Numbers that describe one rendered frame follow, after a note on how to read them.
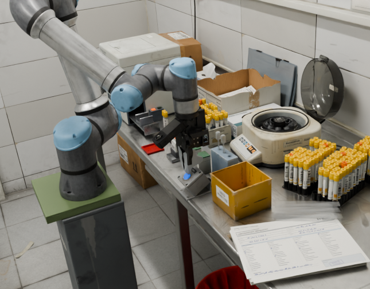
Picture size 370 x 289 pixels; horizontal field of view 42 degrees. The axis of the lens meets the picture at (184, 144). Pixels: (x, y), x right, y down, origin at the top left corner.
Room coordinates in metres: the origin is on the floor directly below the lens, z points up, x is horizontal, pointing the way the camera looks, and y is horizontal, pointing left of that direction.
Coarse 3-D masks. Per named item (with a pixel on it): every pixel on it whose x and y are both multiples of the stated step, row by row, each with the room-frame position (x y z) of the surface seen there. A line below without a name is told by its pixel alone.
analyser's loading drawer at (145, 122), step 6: (132, 114) 1.91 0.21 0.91; (138, 114) 1.83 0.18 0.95; (144, 114) 1.84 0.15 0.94; (138, 120) 1.83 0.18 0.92; (144, 120) 1.79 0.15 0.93; (150, 120) 1.80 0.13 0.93; (138, 126) 1.79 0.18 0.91; (144, 126) 1.73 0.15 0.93; (150, 126) 1.74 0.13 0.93; (156, 126) 1.75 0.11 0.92; (150, 132) 1.74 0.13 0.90
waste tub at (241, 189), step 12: (228, 168) 1.28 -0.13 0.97; (240, 168) 1.30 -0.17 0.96; (252, 168) 1.28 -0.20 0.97; (216, 180) 1.23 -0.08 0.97; (228, 180) 1.28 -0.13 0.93; (240, 180) 1.30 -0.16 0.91; (252, 180) 1.28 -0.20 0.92; (264, 180) 1.22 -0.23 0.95; (216, 192) 1.23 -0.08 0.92; (228, 192) 1.17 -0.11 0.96; (240, 192) 1.15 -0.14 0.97; (252, 192) 1.17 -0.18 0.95; (264, 192) 1.19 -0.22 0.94; (216, 204) 1.23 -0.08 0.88; (228, 204) 1.17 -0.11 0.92; (240, 204) 1.15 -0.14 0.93; (252, 204) 1.17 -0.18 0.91; (264, 204) 1.19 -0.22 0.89; (240, 216) 1.15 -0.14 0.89
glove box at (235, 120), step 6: (258, 108) 1.78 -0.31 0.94; (264, 108) 1.72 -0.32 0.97; (270, 108) 1.72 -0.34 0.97; (234, 114) 1.74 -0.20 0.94; (240, 114) 1.74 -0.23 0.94; (246, 114) 1.74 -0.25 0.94; (228, 120) 1.69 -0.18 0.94; (234, 120) 1.68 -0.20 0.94; (240, 120) 1.68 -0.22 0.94; (234, 126) 1.65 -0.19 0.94; (240, 126) 1.64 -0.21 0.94; (234, 132) 1.65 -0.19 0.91; (240, 132) 1.64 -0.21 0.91; (234, 138) 1.65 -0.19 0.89
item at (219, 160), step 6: (216, 150) 1.40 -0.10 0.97; (222, 150) 1.39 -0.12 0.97; (216, 156) 1.38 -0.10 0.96; (222, 156) 1.36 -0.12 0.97; (228, 156) 1.35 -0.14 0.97; (234, 156) 1.35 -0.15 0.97; (216, 162) 1.38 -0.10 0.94; (222, 162) 1.35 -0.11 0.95; (228, 162) 1.33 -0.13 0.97; (234, 162) 1.34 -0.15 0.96; (216, 168) 1.39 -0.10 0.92; (222, 168) 1.35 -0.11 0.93; (210, 174) 1.40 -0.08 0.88
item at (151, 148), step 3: (147, 144) 1.67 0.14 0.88; (150, 144) 1.67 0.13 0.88; (153, 144) 1.68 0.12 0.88; (141, 147) 1.66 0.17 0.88; (144, 147) 1.66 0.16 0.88; (147, 147) 1.66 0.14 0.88; (150, 147) 1.65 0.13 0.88; (153, 147) 1.65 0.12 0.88; (156, 147) 1.65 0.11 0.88; (144, 150) 1.63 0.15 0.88; (147, 150) 1.63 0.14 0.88; (150, 150) 1.63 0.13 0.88; (153, 150) 1.63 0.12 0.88; (156, 150) 1.62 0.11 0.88; (159, 150) 1.62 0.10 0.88; (162, 150) 1.62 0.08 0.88; (147, 153) 1.60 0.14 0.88; (150, 153) 1.60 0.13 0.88; (153, 153) 1.61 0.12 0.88
